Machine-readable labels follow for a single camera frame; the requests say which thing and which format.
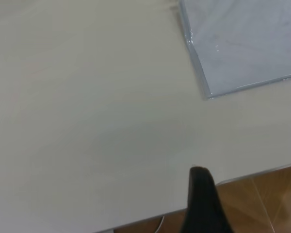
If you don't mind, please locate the clear plastic zip bag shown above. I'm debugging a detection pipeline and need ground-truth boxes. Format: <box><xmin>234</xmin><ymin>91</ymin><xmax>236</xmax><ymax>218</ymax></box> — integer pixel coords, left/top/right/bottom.
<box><xmin>178</xmin><ymin>0</ymin><xmax>291</xmax><ymax>100</ymax></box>

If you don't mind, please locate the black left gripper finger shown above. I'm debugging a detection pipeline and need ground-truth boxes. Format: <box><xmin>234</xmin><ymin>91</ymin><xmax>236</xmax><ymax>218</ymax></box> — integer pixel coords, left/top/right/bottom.
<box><xmin>179</xmin><ymin>166</ymin><xmax>235</xmax><ymax>233</ymax></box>

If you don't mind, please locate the white cable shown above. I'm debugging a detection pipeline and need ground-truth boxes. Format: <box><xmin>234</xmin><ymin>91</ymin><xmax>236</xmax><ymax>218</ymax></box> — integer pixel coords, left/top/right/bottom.
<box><xmin>157</xmin><ymin>214</ymin><xmax>166</xmax><ymax>232</ymax></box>

